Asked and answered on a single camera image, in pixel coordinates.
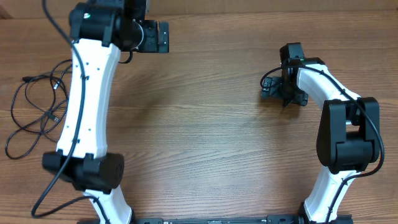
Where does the black USB cable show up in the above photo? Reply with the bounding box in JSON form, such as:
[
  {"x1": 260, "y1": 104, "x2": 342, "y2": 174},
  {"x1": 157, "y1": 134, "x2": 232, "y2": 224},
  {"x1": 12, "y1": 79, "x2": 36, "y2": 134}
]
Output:
[{"x1": 21, "y1": 73, "x2": 74, "y2": 144}]

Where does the black cable with barrel plug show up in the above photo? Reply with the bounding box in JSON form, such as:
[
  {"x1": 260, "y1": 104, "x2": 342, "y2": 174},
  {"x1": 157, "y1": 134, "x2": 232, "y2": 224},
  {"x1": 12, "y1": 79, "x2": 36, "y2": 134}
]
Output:
[{"x1": 4, "y1": 58, "x2": 74, "y2": 161}]

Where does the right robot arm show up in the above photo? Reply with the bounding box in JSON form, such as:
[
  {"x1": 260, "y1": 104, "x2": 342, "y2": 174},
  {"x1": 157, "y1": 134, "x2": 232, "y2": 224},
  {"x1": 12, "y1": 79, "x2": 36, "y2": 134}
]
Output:
[{"x1": 260, "y1": 42, "x2": 385, "y2": 223}]

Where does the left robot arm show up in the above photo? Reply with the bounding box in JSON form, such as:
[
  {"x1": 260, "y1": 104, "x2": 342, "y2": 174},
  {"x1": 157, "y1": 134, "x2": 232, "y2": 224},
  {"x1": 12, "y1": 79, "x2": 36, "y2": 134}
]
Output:
[{"x1": 42, "y1": 0, "x2": 169, "y2": 223}]

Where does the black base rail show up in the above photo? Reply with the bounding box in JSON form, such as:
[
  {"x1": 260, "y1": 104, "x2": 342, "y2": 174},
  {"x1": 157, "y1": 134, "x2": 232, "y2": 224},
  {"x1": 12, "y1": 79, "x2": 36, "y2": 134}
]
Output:
[{"x1": 77, "y1": 213, "x2": 354, "y2": 224}]

